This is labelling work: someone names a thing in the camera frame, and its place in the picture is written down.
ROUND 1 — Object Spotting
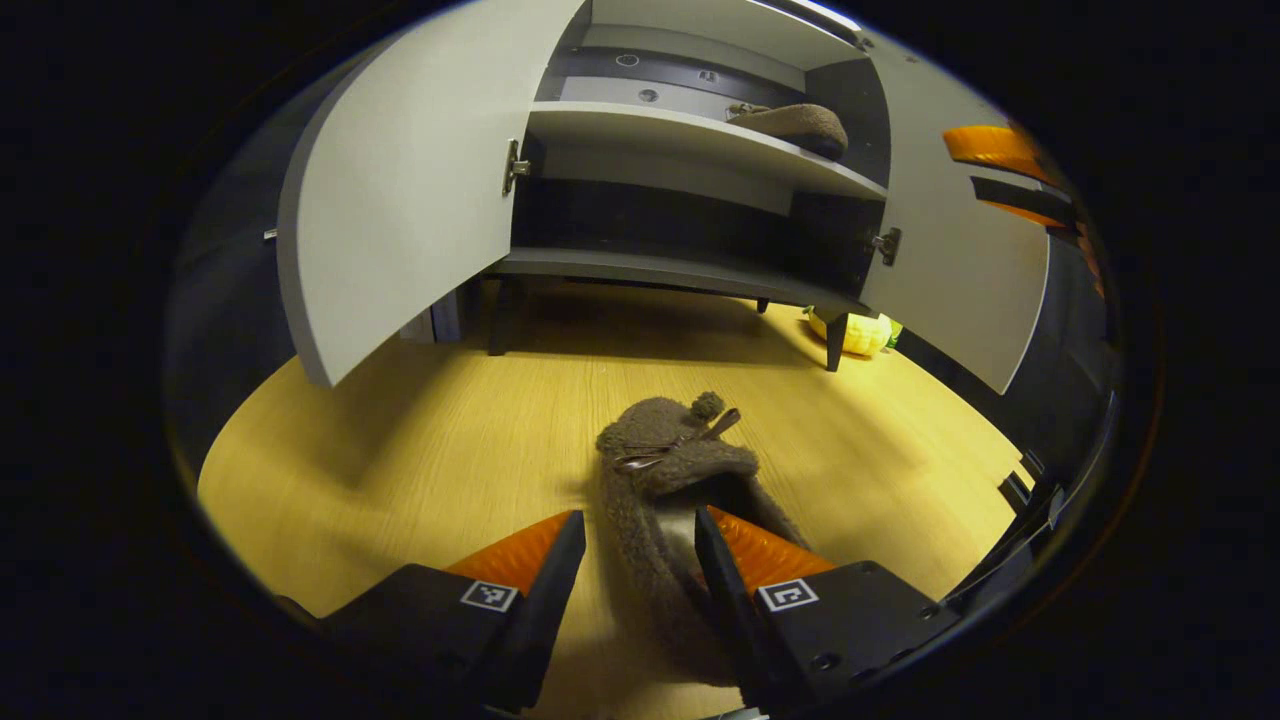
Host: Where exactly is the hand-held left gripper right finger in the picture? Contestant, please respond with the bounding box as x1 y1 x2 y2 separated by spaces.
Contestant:
695 505 963 713

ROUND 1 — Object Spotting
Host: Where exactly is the white cabinet door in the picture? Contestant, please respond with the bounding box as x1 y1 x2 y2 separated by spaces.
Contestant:
275 0 591 388
860 35 1051 396

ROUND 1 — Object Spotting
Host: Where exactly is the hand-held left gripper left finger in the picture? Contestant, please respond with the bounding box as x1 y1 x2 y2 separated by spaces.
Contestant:
300 510 588 713

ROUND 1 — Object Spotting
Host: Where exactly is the brown fuzzy shoe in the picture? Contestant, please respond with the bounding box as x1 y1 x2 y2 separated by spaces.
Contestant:
727 102 849 161
597 392 811 691

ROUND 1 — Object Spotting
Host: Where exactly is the white cabinet shelf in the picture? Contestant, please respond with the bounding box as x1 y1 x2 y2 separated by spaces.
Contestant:
527 100 889 201

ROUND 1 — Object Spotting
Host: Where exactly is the yellow round plush toy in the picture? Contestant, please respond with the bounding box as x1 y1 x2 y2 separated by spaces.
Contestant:
805 308 893 358

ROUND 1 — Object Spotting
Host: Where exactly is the white shoe cabinet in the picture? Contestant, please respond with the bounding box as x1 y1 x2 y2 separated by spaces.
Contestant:
275 0 1051 396

